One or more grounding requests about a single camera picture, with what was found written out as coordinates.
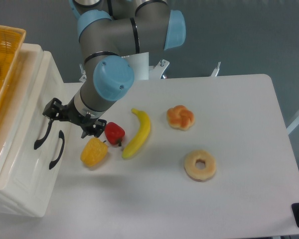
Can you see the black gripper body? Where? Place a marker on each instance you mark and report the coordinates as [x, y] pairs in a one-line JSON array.
[[70, 114]]

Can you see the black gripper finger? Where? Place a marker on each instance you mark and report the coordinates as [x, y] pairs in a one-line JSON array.
[[93, 127], [54, 110]]

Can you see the black top drawer handle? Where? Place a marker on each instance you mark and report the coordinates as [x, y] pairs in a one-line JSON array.
[[39, 142]]

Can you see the black drawer handle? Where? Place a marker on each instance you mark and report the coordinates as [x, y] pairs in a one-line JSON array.
[[60, 144], [39, 142]]

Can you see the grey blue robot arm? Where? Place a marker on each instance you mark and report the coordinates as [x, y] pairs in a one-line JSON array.
[[108, 31]]

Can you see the white plastic drawer cabinet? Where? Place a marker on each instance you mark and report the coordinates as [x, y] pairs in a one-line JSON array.
[[25, 139]]

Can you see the red bell pepper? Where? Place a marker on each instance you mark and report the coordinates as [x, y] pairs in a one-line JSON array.
[[114, 134]]

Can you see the yellow bell pepper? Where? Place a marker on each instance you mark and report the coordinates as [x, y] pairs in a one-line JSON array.
[[94, 152]]

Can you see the yellow banana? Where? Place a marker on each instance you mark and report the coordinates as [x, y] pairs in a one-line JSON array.
[[141, 136]]

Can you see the knotted bread roll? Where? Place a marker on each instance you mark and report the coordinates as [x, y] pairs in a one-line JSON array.
[[180, 117]]

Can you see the orange woven basket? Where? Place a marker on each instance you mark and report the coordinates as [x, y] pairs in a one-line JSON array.
[[11, 40]]

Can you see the black lower drawer handle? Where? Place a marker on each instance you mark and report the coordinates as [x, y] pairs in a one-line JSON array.
[[60, 144]]

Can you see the plain ring donut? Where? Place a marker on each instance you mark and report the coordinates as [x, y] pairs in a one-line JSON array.
[[200, 165]]

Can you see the white metal frame bracket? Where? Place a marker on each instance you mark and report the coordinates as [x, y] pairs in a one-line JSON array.
[[216, 70]]

